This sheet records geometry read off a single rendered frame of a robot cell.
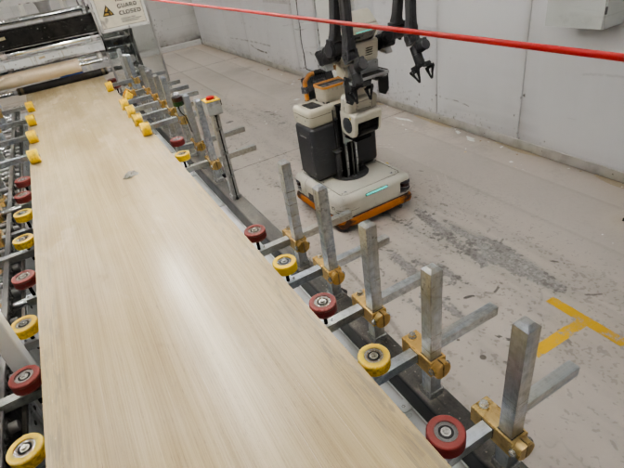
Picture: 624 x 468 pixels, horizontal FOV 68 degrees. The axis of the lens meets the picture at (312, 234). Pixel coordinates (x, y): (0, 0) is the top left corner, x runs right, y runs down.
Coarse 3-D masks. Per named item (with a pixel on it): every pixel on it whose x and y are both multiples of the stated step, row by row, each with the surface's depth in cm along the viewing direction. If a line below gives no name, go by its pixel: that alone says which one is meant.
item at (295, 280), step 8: (384, 240) 169; (344, 256) 163; (352, 256) 164; (360, 256) 166; (344, 264) 164; (304, 272) 158; (312, 272) 158; (320, 272) 160; (296, 280) 155; (304, 280) 157
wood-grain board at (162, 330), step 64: (64, 128) 321; (128, 128) 300; (64, 192) 226; (128, 192) 216; (192, 192) 206; (64, 256) 175; (128, 256) 168; (192, 256) 162; (256, 256) 157; (64, 320) 142; (128, 320) 138; (192, 320) 134; (256, 320) 130; (320, 320) 126; (64, 384) 120; (128, 384) 117; (192, 384) 114; (256, 384) 111; (320, 384) 108; (64, 448) 104; (128, 448) 101; (192, 448) 99; (256, 448) 97; (320, 448) 95; (384, 448) 93
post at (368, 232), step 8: (360, 224) 122; (368, 224) 121; (360, 232) 124; (368, 232) 121; (376, 232) 123; (360, 240) 126; (368, 240) 123; (376, 240) 124; (360, 248) 127; (368, 248) 124; (376, 248) 126; (368, 256) 125; (376, 256) 127; (368, 264) 127; (376, 264) 128; (368, 272) 129; (376, 272) 130; (368, 280) 131; (376, 280) 131; (368, 288) 133; (376, 288) 132; (368, 296) 135; (376, 296) 134; (368, 304) 137; (376, 304) 136; (376, 328) 140; (376, 336) 142
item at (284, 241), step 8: (336, 216) 187; (344, 216) 188; (352, 216) 190; (336, 224) 187; (304, 232) 181; (312, 232) 183; (280, 240) 178; (288, 240) 179; (256, 248) 176; (264, 248) 175; (272, 248) 176; (280, 248) 178
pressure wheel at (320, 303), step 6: (318, 294) 135; (324, 294) 134; (330, 294) 134; (312, 300) 133; (318, 300) 133; (324, 300) 132; (330, 300) 132; (312, 306) 131; (318, 306) 130; (324, 306) 130; (330, 306) 130; (336, 306) 132; (318, 312) 129; (324, 312) 129; (330, 312) 130; (324, 318) 130
